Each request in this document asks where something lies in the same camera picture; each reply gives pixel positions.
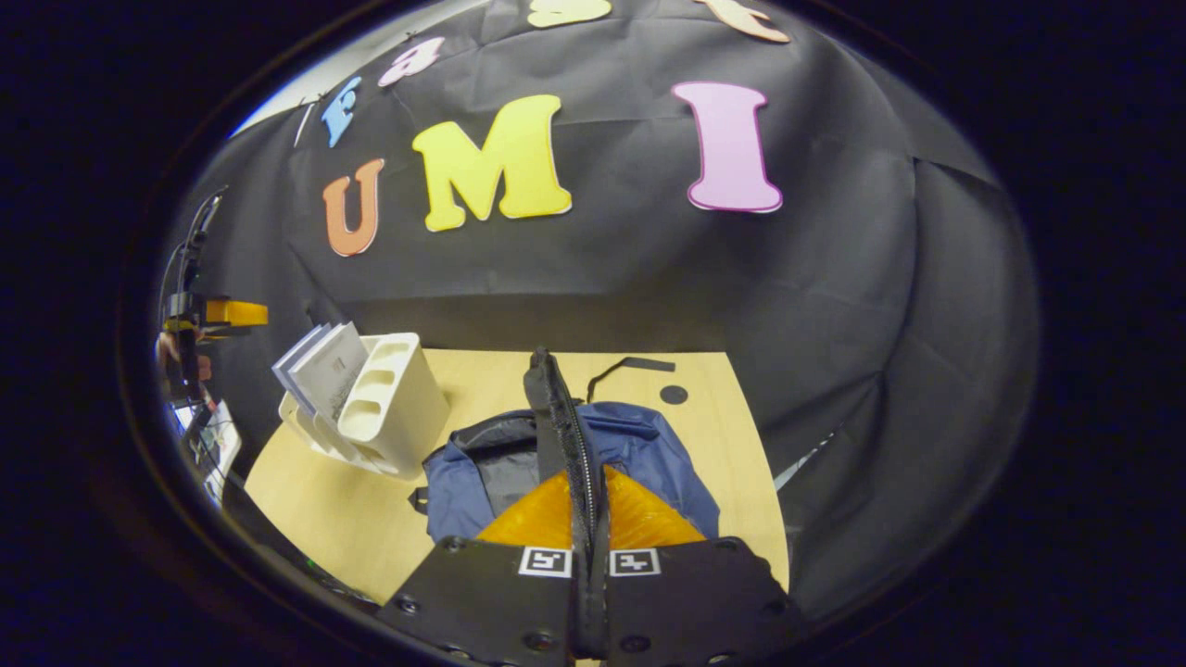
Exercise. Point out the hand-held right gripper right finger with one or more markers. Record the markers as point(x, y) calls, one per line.
point(695, 602)

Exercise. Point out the black round table grommet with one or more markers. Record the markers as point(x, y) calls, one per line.
point(674, 395)

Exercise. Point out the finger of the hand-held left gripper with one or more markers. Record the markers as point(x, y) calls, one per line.
point(236, 313)

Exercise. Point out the blue schoolbag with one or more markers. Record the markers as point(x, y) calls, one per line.
point(649, 454)

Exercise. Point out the white plastic bookshelf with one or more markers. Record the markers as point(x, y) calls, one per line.
point(398, 408)

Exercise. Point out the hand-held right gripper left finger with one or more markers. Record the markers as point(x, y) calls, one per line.
point(491, 602)

